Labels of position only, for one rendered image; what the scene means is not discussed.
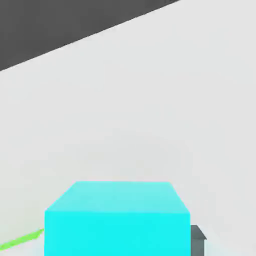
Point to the small green cube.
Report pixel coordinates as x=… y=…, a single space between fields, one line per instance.
x=19 y=241

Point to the small cyan cube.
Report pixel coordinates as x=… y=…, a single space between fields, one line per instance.
x=117 y=226

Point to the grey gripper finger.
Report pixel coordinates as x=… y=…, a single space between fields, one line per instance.
x=196 y=243

